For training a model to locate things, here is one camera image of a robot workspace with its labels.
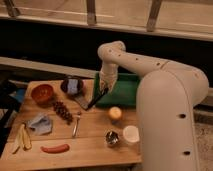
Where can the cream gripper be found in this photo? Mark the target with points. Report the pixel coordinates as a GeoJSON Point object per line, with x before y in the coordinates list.
{"type": "Point", "coordinates": [108, 76]}

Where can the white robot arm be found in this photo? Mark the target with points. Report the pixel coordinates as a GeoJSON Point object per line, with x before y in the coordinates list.
{"type": "Point", "coordinates": [165, 98]}

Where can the green plastic tray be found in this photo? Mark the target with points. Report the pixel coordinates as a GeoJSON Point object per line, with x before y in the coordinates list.
{"type": "Point", "coordinates": [123, 93]}

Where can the yellow apple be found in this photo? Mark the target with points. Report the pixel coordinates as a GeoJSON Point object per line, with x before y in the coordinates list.
{"type": "Point", "coordinates": [115, 113]}

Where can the light blue sponge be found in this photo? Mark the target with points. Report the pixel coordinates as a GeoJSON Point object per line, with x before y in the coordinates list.
{"type": "Point", "coordinates": [72, 86]}

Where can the dark brown bowl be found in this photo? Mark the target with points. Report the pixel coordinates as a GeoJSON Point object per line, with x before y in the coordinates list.
{"type": "Point", "coordinates": [64, 83]}

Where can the brown grape bunch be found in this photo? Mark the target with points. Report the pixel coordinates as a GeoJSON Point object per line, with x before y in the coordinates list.
{"type": "Point", "coordinates": [62, 111]}

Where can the small metal cup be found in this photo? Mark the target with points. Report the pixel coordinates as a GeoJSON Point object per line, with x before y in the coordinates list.
{"type": "Point", "coordinates": [111, 138]}

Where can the white plastic cup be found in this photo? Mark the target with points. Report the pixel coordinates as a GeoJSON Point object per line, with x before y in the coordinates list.
{"type": "Point", "coordinates": [131, 134]}

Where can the orange red bowl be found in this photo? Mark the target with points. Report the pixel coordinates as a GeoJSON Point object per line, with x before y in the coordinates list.
{"type": "Point", "coordinates": [42, 93]}

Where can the red sausage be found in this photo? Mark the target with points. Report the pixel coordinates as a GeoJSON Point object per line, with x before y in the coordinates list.
{"type": "Point", "coordinates": [57, 149]}

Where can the blue grey cloth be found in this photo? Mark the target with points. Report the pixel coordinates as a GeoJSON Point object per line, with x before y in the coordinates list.
{"type": "Point", "coordinates": [41, 124]}

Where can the blue object on chair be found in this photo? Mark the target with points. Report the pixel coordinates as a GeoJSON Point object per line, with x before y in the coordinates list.
{"type": "Point", "coordinates": [19, 94]}

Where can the peeled banana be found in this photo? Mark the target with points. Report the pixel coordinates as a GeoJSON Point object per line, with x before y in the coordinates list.
{"type": "Point", "coordinates": [22, 139]}

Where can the black chair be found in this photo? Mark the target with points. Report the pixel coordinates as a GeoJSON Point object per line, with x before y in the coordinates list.
{"type": "Point", "coordinates": [6, 102]}

